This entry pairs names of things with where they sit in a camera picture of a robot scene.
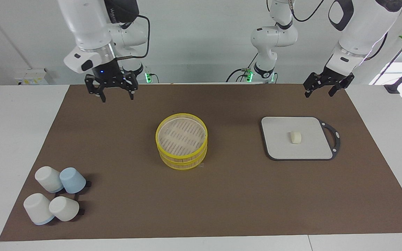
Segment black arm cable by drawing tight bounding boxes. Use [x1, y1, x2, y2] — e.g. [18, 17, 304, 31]
[117, 14, 151, 60]
[267, 0, 326, 22]

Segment white power box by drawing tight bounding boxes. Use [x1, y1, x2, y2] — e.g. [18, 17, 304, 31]
[14, 68, 53, 85]

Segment cream plastic cup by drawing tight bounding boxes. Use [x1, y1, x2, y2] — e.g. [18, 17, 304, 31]
[49, 196, 80, 222]

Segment grey cutting board black rim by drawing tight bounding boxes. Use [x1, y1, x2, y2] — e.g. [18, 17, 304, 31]
[261, 116, 341, 161]

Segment brown table mat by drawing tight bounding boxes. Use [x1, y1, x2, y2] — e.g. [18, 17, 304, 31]
[0, 84, 402, 242]

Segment black base cables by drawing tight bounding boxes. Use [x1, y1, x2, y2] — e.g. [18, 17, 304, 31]
[226, 52, 259, 83]

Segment white cup with blue rim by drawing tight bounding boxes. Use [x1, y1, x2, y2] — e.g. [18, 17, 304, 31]
[23, 193, 55, 226]

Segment white plastic cup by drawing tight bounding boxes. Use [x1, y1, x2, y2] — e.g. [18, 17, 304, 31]
[35, 166, 64, 193]

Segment light blue plastic cup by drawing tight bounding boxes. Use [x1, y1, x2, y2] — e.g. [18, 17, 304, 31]
[59, 167, 87, 194]

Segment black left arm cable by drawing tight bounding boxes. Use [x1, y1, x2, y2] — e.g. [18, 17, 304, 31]
[267, 0, 326, 22]

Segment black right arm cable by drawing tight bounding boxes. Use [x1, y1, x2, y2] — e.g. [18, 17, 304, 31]
[117, 14, 151, 60]

